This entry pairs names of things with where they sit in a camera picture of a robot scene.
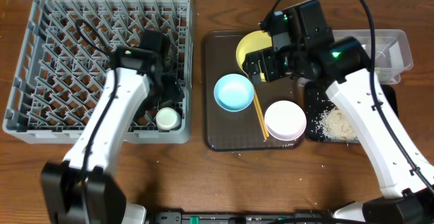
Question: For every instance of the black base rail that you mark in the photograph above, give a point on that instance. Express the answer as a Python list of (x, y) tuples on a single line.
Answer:
[(218, 218)]

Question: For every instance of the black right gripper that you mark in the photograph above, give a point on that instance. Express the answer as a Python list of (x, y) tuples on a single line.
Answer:
[(267, 57)]

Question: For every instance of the light blue bowl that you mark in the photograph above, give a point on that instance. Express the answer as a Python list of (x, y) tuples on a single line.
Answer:
[(233, 92)]

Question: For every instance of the yellow plate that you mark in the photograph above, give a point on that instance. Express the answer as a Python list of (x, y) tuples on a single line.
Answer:
[(253, 42)]

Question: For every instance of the clear plastic bin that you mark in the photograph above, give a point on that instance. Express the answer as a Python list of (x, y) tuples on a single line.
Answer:
[(393, 55)]

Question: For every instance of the grey dish rack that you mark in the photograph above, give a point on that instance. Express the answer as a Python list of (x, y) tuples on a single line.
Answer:
[(59, 78)]

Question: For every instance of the small white cup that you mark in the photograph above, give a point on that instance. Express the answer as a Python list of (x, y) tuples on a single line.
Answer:
[(168, 119)]

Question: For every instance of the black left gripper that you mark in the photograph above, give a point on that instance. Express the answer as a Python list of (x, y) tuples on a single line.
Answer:
[(170, 93)]

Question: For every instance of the wooden chopstick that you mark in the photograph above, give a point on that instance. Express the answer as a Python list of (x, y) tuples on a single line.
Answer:
[(259, 118), (263, 118)]

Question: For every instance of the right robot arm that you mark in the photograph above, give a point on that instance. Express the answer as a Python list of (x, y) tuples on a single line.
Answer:
[(297, 41)]

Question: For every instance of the white pink bowl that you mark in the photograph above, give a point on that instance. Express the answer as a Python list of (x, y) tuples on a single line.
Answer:
[(285, 120)]

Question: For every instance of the black waste tray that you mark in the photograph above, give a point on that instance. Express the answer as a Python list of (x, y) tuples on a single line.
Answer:
[(310, 98)]

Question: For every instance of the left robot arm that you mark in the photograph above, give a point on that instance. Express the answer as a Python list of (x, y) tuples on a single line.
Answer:
[(81, 189)]

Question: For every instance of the rice food waste pile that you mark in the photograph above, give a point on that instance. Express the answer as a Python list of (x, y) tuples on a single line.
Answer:
[(330, 124)]

